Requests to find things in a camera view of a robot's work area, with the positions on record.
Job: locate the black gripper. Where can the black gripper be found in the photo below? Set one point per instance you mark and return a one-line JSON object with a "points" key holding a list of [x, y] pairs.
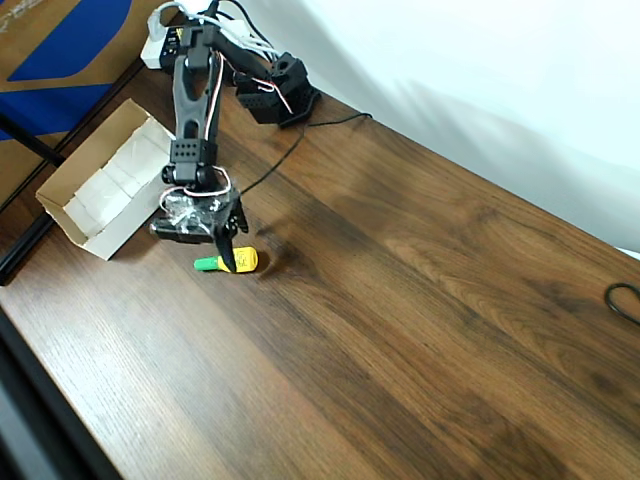
{"points": [[231, 223]]}

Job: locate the yellow bottle with green cap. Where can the yellow bottle with green cap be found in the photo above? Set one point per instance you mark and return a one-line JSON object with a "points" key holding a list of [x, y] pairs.
{"points": [[245, 260]]}

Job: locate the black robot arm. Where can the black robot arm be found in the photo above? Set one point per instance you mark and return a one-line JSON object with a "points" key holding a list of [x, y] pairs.
{"points": [[187, 100]]}

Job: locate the white cardboard box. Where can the white cardboard box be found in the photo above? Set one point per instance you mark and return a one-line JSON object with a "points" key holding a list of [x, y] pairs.
{"points": [[110, 185]]}

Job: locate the black webcam wrapped in tape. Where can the black webcam wrapped in tape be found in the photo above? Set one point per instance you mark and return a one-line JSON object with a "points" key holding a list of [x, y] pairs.
{"points": [[175, 232]]}

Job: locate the black metal base bar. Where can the black metal base bar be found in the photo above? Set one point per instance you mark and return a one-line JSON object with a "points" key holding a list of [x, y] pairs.
{"points": [[20, 255]]}

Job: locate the white power strip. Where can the white power strip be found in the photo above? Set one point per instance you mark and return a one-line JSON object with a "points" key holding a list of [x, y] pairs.
{"points": [[152, 52]]}

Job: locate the black metal pole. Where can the black metal pole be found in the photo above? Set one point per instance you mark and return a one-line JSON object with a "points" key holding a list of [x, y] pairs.
{"points": [[30, 140]]}

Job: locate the large brown carton blue print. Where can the large brown carton blue print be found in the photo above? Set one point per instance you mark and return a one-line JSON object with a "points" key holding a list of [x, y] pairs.
{"points": [[50, 40]]}

